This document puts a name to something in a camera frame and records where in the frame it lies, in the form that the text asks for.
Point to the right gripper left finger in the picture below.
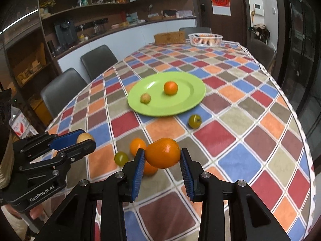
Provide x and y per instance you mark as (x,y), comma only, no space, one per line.
(133,171)

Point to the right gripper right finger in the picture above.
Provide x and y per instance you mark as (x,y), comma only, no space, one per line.
(191,171)

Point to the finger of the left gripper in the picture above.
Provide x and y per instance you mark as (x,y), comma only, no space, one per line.
(66,140)
(76,152)

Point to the small orange kumquat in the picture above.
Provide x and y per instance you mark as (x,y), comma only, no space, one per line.
(149,170)

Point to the green tomato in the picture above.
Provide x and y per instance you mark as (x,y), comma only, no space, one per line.
(121,158)
(194,121)

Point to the brown longan fruit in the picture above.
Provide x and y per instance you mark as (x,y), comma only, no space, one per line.
(83,137)
(145,98)

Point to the smooth orange citrus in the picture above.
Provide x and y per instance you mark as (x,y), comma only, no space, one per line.
(135,145)

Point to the orange tangerine round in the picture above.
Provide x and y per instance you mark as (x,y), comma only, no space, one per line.
(163,153)

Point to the large orange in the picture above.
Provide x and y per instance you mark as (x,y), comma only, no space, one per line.
(170,88)

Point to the dark chair near left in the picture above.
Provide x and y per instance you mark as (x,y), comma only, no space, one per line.
(60,91)

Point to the dark chair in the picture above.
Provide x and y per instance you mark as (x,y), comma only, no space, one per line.
(262,53)
(98,61)
(60,91)

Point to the colourful checkered tablecloth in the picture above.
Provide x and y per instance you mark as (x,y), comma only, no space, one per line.
(249,130)

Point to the green plate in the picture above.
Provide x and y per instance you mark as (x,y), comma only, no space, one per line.
(190,93)

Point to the clear plastic fruit container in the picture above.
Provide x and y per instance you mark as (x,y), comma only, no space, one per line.
(205,39)

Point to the woven brown box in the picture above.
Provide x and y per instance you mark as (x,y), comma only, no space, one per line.
(170,38)

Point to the dark chair right side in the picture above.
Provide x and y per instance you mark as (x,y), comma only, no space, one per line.
(262,53)

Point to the dark chair far end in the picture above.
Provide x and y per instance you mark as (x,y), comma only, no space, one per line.
(192,30)

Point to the dark wooden door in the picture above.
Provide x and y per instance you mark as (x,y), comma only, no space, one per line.
(228,18)

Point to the black glass sliding door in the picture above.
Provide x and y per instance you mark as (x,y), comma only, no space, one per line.
(299,74)

